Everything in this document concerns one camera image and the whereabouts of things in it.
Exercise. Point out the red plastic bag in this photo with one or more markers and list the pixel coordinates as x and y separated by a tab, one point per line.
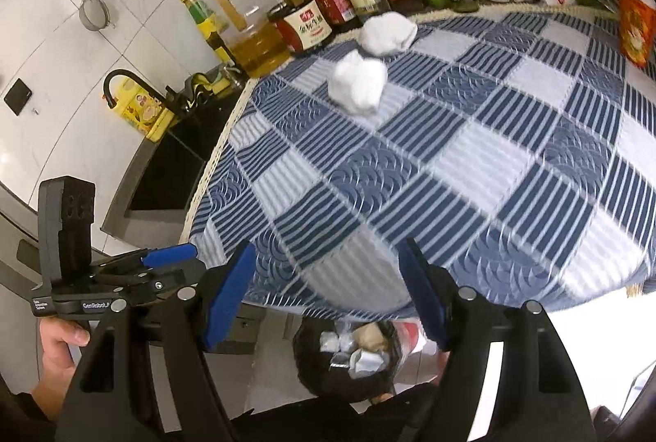
410	337

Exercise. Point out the red orange small packet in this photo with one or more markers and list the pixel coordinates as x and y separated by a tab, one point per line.
635	21

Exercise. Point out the person's left forearm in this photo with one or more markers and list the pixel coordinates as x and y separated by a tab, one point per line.
25	416

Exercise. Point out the crumpled brown paper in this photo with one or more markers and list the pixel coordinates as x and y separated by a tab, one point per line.
371	337

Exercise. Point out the dark soy sauce jug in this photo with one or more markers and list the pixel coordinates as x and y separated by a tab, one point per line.
305	27

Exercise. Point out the black lined trash bin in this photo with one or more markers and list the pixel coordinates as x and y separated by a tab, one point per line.
312	370

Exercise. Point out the metal mesh strainer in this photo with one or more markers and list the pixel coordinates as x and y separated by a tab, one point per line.
95	14

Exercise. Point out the person's left hand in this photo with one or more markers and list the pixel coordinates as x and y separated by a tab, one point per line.
54	360

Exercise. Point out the yellow dish soap bottle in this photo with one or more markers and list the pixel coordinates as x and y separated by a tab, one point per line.
138	109

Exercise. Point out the blue white patterned tablecloth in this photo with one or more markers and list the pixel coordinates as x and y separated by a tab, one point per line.
461	165

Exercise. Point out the yellow black cloth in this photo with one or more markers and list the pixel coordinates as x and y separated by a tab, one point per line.
205	86

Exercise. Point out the black kitchen sink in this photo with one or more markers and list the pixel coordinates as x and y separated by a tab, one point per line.
164	175

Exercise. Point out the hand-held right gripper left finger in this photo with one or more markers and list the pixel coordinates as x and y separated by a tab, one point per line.
230	296

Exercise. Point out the black wall socket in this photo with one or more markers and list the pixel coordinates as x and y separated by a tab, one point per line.
18	97

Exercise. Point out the silver foil bag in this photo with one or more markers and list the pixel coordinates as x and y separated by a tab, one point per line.
361	361

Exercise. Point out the large yellow oil jug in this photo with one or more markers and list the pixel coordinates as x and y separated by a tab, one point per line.
256	47

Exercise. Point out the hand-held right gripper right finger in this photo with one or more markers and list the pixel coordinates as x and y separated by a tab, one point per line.
423	301

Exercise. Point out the white paper towel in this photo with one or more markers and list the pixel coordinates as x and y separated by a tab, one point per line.
387	34

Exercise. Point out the white plastic bag ball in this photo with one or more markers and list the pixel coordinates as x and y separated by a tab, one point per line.
358	80

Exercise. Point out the green bottle yellow cap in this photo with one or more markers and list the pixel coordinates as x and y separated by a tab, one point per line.
205	24

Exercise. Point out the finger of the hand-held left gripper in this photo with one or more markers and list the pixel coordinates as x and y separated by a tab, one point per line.
169	255
164	282

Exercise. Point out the black faucet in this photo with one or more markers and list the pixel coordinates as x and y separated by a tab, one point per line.
128	74

